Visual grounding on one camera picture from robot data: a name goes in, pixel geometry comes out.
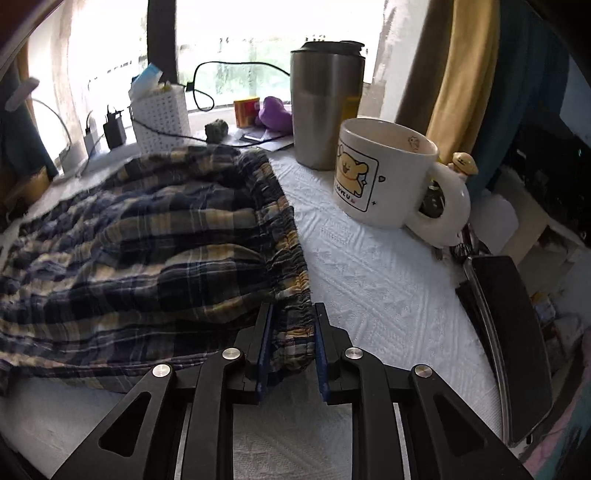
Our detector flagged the papers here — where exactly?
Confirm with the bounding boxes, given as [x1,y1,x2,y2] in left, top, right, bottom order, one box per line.
[226,127,296,152]

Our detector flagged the white perforated basket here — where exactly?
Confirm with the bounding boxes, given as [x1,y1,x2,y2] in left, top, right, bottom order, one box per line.
[128,85,191,155]

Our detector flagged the steel tumbler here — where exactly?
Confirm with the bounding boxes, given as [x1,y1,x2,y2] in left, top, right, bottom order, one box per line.
[290,41,366,171]

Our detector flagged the orange can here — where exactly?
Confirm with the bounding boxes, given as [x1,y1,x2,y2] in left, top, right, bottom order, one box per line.
[233,97,260,127]

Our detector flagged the brown food container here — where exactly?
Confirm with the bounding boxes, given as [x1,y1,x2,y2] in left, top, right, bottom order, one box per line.
[4,166,51,204]

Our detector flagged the white charger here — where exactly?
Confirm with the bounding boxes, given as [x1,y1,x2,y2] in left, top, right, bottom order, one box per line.
[83,124,100,158]

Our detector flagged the white cartoon mug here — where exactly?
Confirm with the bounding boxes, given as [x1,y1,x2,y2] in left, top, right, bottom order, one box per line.
[332,117,472,245]

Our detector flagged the yellow figurine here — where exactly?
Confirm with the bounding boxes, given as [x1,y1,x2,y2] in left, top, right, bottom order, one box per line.
[450,152,478,176]

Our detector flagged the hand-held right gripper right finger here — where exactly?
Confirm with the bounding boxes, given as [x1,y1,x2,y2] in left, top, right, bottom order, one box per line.
[314,302,536,480]

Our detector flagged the yellow curtain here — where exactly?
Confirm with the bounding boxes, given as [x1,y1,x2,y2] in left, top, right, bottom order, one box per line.
[425,0,502,158]

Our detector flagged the purple plush toy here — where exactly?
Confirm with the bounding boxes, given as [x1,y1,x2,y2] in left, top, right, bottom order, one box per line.
[255,96,294,134]

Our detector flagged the white desk lamp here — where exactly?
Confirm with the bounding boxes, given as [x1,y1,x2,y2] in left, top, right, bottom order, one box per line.
[4,78,72,158]

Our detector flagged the blue packet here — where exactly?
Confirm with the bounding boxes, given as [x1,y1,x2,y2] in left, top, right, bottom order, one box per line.
[129,64,163,95]

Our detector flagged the black phone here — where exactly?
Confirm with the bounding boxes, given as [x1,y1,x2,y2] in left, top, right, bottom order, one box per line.
[455,255,554,446]

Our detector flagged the white textured table cloth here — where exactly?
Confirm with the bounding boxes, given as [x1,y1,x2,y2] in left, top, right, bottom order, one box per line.
[0,152,509,480]

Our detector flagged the blue curtain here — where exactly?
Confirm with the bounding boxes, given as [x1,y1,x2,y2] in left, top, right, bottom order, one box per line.
[471,0,568,195]
[0,106,58,178]

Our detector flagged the long black charging cable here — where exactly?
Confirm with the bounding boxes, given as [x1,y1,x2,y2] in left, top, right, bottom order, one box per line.
[124,61,293,144]

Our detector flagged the dark window frame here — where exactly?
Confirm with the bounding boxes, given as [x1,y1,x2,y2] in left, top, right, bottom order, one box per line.
[147,0,178,84]

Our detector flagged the black charger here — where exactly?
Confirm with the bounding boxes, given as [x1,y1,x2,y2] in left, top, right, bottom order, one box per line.
[102,106,126,149]

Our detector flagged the plaid pants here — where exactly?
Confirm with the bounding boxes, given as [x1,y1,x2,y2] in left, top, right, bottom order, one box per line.
[0,145,312,398]

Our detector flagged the white power strip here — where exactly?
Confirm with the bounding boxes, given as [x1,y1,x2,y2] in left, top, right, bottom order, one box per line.
[51,152,139,183]

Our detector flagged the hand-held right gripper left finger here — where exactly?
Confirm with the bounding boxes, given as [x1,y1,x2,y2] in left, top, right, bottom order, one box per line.
[51,302,277,480]

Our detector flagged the white side table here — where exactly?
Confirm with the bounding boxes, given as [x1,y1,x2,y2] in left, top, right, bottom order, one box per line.
[466,166,591,287]

